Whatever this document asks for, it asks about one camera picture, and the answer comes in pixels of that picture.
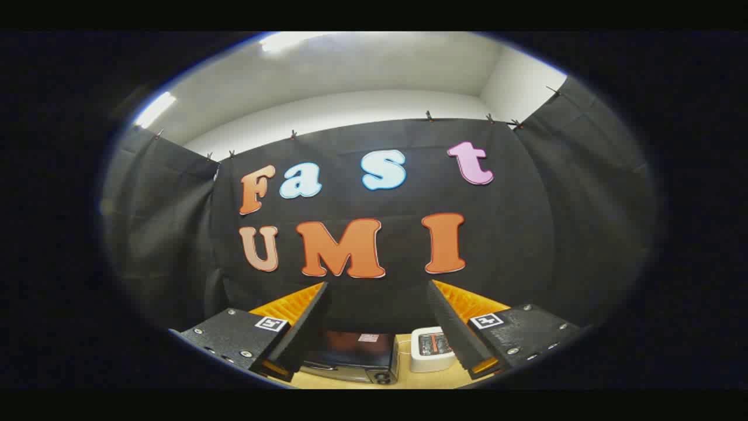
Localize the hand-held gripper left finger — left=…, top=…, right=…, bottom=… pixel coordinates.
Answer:
left=169, top=282, right=331, bottom=384

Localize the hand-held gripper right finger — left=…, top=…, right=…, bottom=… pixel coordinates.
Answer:
left=427, top=279, right=591, bottom=381

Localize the black toaster oven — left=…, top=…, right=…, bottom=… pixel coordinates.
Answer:
left=300, top=330, right=401, bottom=386

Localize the white pop-up toaster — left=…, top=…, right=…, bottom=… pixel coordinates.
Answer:
left=409, top=326, right=458, bottom=374

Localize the long ceiling light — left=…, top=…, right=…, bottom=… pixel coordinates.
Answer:
left=134, top=91, right=178, bottom=130
left=259, top=32, right=329, bottom=54

